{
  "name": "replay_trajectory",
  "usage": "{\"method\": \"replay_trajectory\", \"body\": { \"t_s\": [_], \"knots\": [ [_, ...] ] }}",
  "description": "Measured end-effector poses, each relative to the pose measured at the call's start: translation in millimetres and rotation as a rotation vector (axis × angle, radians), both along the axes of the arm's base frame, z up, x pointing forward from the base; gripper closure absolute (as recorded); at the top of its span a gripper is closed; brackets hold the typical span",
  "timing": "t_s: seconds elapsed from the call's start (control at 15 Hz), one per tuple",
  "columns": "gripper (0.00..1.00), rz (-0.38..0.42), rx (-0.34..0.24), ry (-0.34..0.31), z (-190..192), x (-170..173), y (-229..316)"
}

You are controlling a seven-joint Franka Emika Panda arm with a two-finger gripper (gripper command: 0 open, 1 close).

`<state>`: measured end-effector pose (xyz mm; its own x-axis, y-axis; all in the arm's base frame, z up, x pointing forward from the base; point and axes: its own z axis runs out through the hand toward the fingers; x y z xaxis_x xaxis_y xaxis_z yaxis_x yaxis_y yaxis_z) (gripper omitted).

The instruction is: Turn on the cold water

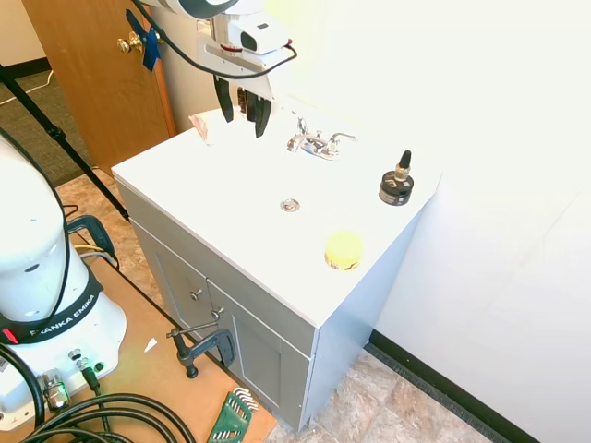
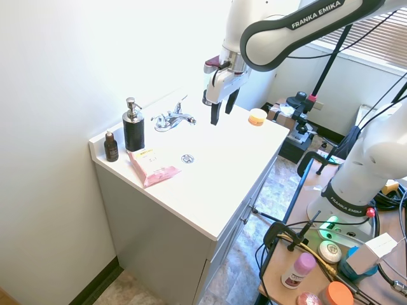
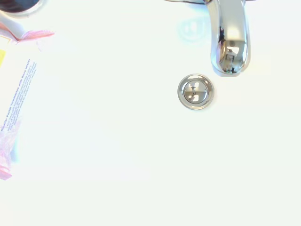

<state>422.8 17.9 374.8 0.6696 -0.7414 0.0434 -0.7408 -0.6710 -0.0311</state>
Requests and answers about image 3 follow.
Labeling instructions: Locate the dark round container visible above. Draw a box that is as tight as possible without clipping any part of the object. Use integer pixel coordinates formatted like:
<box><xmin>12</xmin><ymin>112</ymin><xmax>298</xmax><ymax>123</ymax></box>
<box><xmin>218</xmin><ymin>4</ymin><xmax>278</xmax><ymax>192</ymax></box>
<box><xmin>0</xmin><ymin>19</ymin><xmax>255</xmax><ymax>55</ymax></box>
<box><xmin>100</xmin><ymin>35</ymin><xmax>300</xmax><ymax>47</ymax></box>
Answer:
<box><xmin>0</xmin><ymin>0</ymin><xmax>48</xmax><ymax>19</ymax></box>

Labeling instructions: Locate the chrome sink drain stopper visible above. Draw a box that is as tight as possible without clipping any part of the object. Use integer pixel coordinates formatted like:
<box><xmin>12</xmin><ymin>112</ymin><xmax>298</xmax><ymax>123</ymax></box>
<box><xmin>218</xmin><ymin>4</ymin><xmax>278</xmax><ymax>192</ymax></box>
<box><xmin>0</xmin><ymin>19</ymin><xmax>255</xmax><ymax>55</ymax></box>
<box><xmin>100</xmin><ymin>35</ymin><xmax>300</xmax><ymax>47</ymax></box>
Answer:
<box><xmin>177</xmin><ymin>73</ymin><xmax>215</xmax><ymax>111</ymax></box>

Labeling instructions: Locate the white facial wipes pack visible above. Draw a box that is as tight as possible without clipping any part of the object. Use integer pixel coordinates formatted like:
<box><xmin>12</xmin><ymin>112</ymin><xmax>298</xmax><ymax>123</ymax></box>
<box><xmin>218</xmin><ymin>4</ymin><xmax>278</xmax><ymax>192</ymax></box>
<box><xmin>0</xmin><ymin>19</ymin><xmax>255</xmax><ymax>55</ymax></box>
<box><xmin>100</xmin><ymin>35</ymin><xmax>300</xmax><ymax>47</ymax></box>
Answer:
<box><xmin>0</xmin><ymin>14</ymin><xmax>56</xmax><ymax>181</ymax></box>

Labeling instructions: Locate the white sink basin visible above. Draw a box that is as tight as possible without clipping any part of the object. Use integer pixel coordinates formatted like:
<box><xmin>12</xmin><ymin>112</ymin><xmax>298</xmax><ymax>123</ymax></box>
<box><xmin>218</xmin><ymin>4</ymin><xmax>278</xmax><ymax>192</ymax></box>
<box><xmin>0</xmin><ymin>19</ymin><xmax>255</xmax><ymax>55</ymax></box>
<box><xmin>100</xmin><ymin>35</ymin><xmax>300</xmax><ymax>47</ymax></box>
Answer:
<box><xmin>0</xmin><ymin>0</ymin><xmax>301</xmax><ymax>226</ymax></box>

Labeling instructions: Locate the chrome faucet spout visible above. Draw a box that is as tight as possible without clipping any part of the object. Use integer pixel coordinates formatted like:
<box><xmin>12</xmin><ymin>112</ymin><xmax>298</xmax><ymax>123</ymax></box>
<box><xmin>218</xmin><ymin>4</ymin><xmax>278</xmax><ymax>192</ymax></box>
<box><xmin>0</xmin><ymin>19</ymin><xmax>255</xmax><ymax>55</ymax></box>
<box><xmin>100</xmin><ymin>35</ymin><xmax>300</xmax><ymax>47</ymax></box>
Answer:
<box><xmin>164</xmin><ymin>0</ymin><xmax>257</xmax><ymax>76</ymax></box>

